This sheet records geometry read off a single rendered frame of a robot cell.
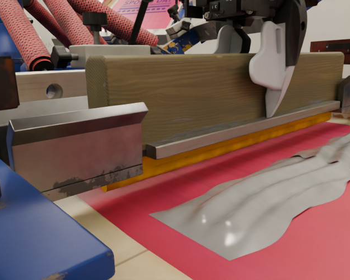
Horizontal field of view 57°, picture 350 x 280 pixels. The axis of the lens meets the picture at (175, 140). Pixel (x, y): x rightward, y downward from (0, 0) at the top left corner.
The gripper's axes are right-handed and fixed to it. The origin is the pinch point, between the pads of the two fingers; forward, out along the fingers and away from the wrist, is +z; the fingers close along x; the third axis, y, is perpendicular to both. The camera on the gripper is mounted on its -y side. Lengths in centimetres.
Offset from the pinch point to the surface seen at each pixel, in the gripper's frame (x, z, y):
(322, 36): -85, -14, -200
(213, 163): 0.4, 5.3, 7.2
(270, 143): 0.3, 5.3, -3.2
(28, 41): -47.2, -8.0, 7.6
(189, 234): 8.2, 5.1, 18.1
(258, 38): -137, -15, -200
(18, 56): -75, -5, 1
